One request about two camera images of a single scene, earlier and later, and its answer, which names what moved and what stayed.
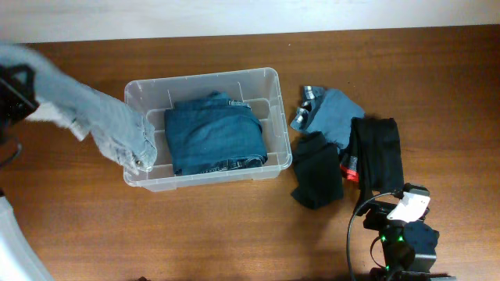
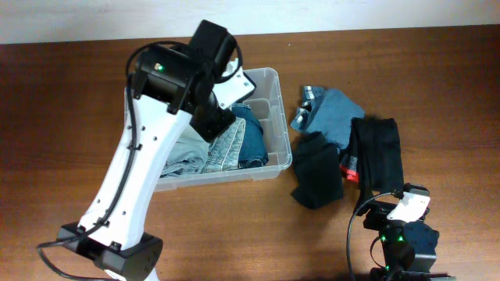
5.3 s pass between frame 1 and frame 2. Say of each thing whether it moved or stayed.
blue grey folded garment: stayed
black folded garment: stayed
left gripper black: moved
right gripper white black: stayed
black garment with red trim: stayed
